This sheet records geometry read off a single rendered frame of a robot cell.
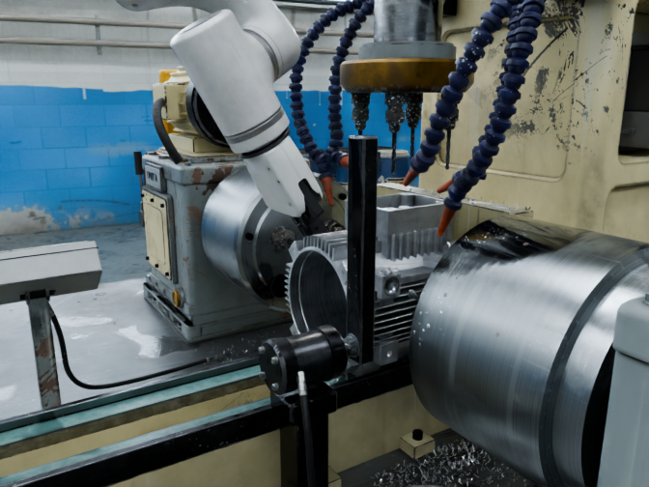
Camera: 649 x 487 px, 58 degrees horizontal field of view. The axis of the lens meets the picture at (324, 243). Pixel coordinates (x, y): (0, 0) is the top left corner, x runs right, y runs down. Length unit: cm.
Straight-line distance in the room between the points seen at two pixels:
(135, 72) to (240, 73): 554
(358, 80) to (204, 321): 65
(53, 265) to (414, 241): 50
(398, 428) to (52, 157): 558
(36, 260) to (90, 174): 536
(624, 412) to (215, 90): 53
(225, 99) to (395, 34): 23
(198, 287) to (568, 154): 72
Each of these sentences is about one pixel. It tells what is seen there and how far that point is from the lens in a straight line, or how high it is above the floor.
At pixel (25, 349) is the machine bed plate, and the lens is 132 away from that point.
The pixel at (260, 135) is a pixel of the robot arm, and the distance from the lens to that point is 73.
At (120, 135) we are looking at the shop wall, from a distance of 623.
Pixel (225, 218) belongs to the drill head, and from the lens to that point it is 101.
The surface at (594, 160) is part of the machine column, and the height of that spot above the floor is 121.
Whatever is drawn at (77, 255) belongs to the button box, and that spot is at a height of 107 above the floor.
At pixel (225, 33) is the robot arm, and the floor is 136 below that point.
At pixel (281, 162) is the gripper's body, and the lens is 74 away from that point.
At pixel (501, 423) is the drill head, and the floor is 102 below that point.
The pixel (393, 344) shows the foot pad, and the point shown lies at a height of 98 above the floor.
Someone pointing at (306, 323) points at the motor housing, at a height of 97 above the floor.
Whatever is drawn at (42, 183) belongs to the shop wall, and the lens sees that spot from 624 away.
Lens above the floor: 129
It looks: 14 degrees down
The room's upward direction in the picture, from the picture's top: straight up
